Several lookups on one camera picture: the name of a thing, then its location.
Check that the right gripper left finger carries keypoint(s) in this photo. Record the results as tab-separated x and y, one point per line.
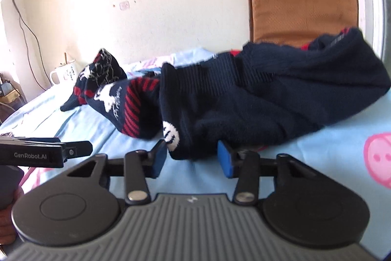
140	165

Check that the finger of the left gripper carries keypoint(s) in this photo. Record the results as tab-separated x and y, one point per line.
77	149

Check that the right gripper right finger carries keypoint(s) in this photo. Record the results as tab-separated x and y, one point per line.
243	166

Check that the navy reindeer knit sweater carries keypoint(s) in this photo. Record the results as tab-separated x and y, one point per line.
264	95

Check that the person's left hand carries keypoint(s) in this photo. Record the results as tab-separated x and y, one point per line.
7	230

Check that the white enamel mug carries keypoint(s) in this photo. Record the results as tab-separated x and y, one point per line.
64	73

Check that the brown seat cushion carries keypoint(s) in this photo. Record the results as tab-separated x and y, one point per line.
297	22

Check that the pink wall sticker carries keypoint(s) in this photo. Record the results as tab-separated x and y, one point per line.
124	5

